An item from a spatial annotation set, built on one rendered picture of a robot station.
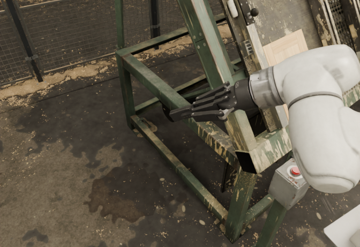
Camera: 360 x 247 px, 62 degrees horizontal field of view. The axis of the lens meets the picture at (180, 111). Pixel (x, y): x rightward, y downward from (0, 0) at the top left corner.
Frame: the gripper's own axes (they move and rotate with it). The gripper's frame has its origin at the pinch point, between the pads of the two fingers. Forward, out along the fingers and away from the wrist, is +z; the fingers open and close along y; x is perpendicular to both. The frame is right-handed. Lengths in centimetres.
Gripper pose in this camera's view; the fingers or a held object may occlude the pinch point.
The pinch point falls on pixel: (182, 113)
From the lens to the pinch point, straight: 79.8
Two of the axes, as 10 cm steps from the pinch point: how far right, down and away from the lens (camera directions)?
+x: 5.2, 6.9, 5.0
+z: -8.2, 2.5, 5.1
